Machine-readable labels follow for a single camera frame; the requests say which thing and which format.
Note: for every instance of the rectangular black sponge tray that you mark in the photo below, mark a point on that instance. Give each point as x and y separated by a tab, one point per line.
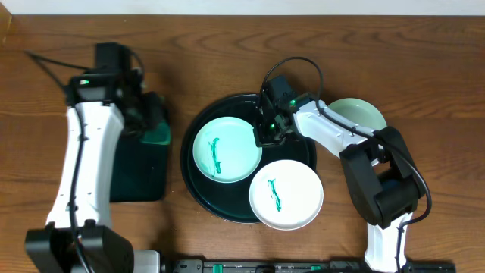
140	171

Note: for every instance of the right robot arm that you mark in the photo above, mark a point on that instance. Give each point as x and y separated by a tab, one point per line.
384	184

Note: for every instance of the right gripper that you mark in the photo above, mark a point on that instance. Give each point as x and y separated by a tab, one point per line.
261	137

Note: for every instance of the green sponge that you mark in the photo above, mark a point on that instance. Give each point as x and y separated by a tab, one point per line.
160	135

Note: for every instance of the mint plate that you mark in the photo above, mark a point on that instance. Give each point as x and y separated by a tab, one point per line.
224	150
360	112

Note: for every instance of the mint plate top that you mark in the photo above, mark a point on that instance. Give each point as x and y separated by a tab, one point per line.
360	112

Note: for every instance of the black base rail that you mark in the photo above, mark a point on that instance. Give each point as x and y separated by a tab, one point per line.
199	266

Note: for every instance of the round black serving tray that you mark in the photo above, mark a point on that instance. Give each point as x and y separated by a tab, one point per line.
231	201

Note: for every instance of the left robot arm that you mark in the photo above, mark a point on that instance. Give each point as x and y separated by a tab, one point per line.
78	235

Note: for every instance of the white plate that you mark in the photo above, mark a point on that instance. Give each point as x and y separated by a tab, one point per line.
286	195

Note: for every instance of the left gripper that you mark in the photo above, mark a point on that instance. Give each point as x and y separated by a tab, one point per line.
148	114

